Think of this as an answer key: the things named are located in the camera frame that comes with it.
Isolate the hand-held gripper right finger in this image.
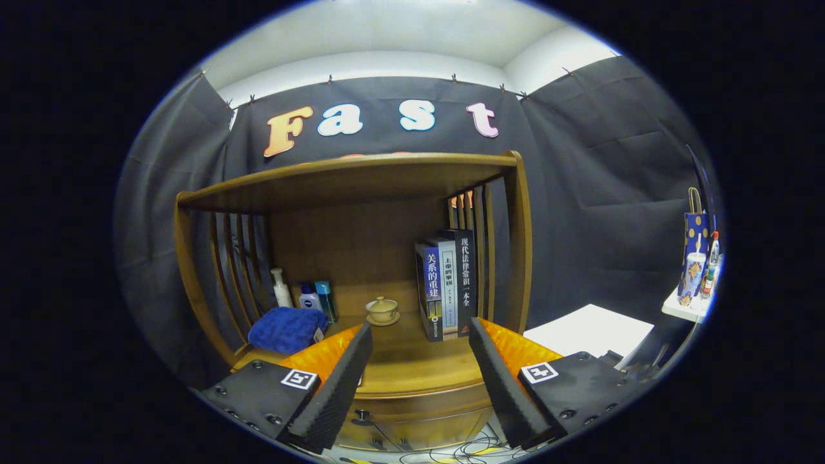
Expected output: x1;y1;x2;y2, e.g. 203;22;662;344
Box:
469;316;645;450

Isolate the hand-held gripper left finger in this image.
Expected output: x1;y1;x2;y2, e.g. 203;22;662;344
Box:
201;322;374;455

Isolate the brown wooden drawer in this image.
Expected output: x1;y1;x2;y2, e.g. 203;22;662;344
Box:
350;387;496;429

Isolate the wooden countertop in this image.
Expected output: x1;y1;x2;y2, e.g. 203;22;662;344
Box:
232;309;516;397

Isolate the white low cabinet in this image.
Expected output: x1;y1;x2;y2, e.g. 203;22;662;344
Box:
523;304;655;371

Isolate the brown wooden cabinet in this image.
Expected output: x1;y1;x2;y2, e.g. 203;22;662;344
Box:
174;150;534;453

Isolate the folded blue towel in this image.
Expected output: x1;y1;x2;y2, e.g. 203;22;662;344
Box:
248;306;329;355

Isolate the beige lidded teacup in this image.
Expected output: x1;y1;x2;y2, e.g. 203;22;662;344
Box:
365;296;399;323

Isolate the teal slim bottle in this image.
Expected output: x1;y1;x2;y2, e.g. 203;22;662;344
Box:
315;280;337;323

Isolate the white pump bottle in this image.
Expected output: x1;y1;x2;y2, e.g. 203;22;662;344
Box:
271;268;294;309

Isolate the black spine book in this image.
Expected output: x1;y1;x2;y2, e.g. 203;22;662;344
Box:
451;229;476;338

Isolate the pale grey spine book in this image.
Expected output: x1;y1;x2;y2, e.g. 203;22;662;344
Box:
438;237;460;339

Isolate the blue spine book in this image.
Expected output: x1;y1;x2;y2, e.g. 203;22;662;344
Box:
414;244;447;342

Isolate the white side shelf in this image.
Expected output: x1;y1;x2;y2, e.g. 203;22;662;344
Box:
662;284;716;323

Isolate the patterned paper cup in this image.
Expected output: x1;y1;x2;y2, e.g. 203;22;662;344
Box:
678;233;707;307

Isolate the clear bottle red cap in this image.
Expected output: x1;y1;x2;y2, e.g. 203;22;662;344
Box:
703;231;720;298

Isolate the blue dotted gift bag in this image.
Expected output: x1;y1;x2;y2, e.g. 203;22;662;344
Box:
684;187;713;304

